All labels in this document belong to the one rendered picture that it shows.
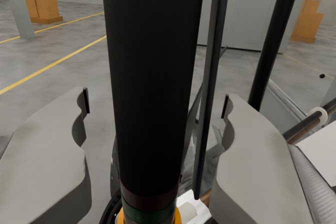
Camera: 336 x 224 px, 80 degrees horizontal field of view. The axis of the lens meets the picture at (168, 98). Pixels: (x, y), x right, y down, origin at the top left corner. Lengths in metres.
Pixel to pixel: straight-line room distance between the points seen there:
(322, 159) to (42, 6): 8.35
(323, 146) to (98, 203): 1.61
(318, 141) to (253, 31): 5.32
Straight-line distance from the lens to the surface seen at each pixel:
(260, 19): 5.76
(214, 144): 0.57
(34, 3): 8.57
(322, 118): 0.38
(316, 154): 0.53
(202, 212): 0.20
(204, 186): 0.51
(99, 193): 1.90
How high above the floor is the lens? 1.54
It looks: 30 degrees down
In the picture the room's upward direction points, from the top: 4 degrees clockwise
